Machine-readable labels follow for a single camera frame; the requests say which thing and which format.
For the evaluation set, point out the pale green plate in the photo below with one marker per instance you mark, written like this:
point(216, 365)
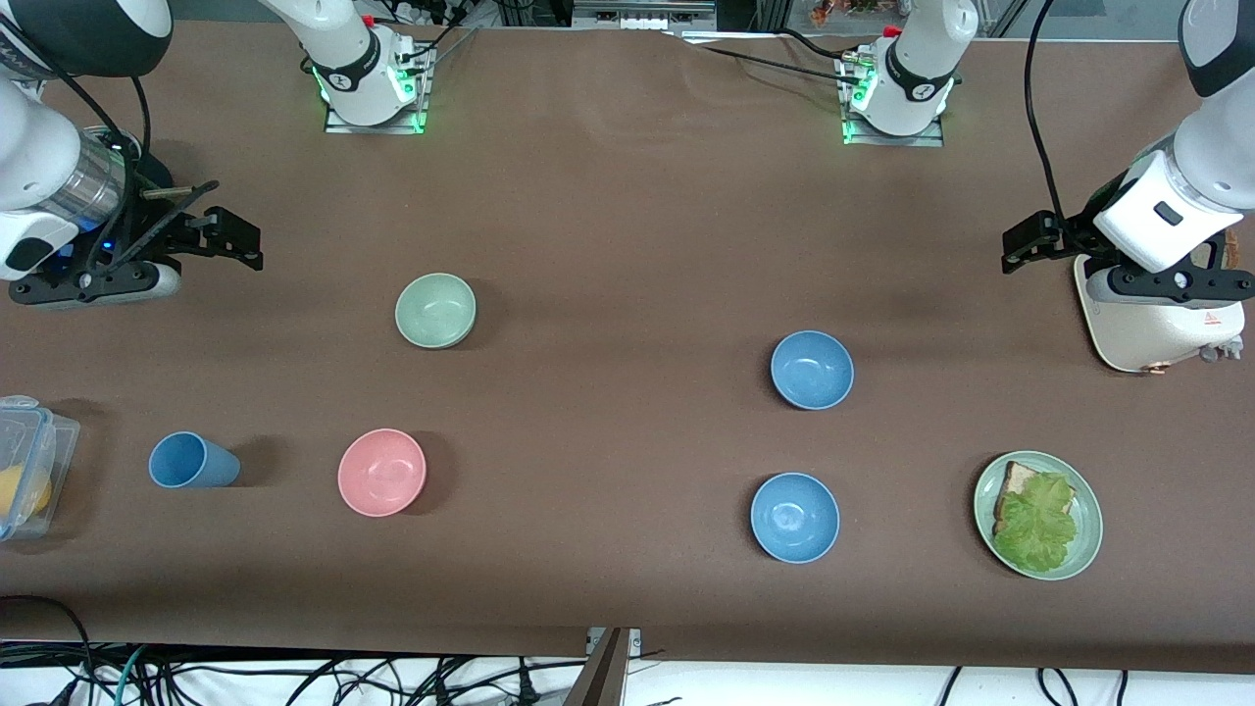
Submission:
point(1088, 529)

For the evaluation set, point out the pink bowl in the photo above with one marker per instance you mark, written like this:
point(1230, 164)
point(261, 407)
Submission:
point(381, 473)

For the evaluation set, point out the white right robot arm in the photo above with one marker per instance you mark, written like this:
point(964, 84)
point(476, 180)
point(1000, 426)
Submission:
point(39, 157)

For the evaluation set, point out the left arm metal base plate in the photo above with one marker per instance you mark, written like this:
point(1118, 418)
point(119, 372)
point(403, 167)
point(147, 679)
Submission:
point(936, 132)

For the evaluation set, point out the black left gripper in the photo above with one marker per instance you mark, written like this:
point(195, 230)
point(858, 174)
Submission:
point(1075, 238)

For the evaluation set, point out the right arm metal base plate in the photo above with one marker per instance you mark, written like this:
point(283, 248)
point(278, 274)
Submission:
point(417, 108)

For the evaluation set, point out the clear plastic food container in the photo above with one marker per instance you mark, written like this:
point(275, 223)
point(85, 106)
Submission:
point(54, 441)

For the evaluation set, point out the glass lid blue knob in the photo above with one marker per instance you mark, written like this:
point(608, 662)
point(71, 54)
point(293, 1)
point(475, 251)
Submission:
point(120, 136)

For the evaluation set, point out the brown table cover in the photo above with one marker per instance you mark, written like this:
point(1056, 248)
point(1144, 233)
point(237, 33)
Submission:
point(588, 245)

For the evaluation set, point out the metal table bracket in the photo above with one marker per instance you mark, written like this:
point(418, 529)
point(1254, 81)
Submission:
point(613, 642)

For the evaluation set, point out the pale green bowl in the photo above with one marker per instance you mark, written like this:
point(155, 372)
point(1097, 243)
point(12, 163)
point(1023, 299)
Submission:
point(435, 310)

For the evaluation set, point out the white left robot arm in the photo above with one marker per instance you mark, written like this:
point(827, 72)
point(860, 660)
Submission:
point(1206, 157)

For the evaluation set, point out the bread slice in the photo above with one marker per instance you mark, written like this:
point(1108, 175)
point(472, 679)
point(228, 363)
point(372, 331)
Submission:
point(1020, 480)

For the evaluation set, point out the yellow fruit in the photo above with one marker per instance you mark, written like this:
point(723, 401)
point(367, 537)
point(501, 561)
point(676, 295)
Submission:
point(22, 495)

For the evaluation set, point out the toast slice in toaster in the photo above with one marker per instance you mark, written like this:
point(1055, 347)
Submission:
point(1226, 250)

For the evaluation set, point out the blue bowl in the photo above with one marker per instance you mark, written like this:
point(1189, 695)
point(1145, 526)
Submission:
point(794, 518)
point(812, 370)

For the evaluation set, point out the blue plastic cup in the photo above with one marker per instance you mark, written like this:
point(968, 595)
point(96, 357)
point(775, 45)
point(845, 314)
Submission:
point(191, 461)

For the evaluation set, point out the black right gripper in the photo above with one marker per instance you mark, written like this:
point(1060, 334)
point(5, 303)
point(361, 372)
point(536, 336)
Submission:
point(157, 238)

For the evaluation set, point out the cream white toaster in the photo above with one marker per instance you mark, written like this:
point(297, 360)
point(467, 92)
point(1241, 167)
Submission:
point(1147, 333)

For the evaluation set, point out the green lettuce leaf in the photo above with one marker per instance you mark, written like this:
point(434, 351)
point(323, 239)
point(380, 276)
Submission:
point(1037, 525)

